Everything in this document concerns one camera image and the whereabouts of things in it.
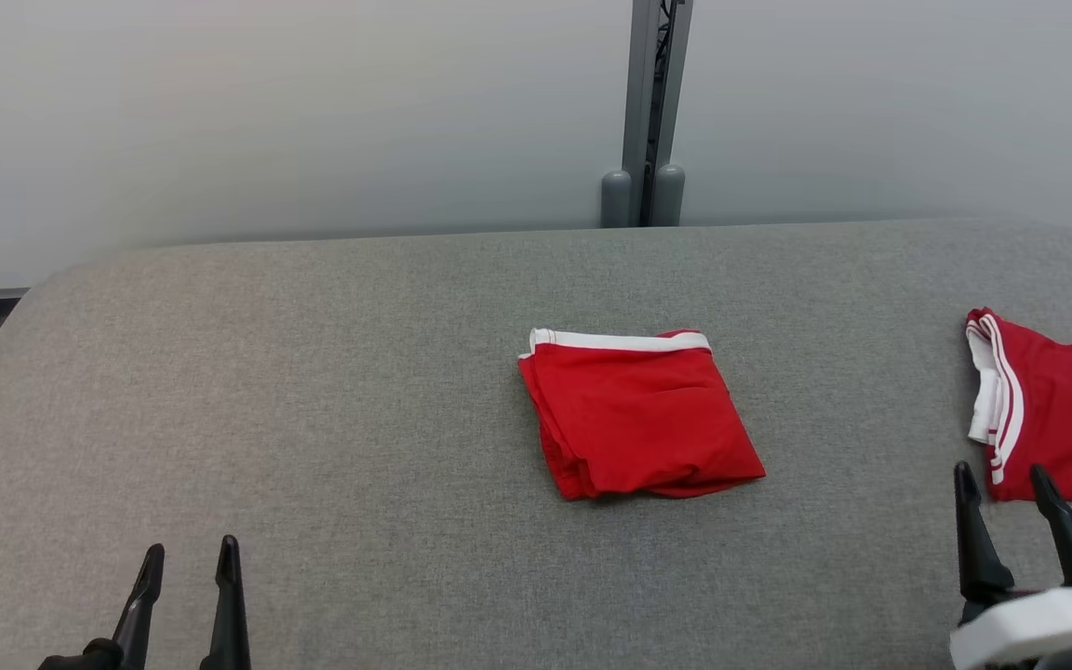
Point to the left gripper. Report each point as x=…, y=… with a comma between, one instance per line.
x=85, y=656

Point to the grey rounded post cap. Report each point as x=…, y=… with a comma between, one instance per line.
x=669, y=195
x=617, y=200

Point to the grey fabric padded surface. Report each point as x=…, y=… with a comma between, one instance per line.
x=359, y=419

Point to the grey metal partition post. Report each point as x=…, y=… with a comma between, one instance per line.
x=638, y=84

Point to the red shorts with white trim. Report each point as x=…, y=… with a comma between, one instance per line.
x=638, y=419

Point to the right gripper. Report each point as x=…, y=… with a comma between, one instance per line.
x=1038, y=628

